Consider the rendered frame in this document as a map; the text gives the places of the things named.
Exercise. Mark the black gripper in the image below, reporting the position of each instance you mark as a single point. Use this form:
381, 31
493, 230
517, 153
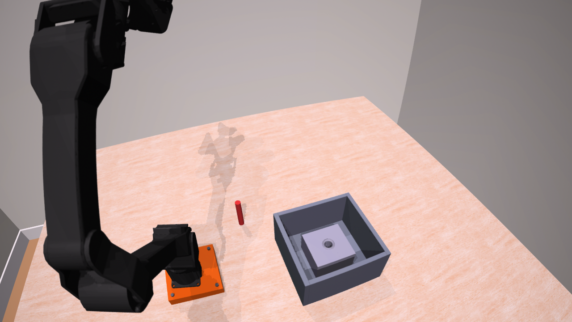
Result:
125, 5

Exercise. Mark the red peg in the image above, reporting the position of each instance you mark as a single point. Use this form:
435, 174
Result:
239, 212

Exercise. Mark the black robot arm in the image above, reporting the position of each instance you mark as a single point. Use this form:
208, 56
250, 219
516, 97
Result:
70, 71

